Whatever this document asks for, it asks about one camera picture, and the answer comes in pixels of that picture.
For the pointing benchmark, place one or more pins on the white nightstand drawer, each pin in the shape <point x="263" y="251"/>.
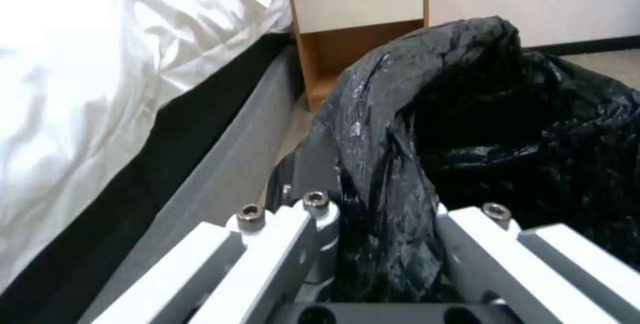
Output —
<point x="357" y="4"/>

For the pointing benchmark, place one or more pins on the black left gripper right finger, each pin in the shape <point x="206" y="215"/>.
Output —
<point x="540" y="275"/>

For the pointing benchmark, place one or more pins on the black plastic trash bag bin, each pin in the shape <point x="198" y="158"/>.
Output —
<point x="475" y="113"/>

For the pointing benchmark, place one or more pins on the wooden nightstand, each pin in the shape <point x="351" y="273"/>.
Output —
<point x="345" y="61"/>

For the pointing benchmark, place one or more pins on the dark wall baseboard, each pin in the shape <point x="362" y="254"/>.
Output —
<point x="585" y="48"/>

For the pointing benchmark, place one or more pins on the grey bed frame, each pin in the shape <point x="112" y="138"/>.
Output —
<point x="210" y="158"/>

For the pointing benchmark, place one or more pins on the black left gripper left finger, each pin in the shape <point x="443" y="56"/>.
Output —
<point x="260" y="256"/>

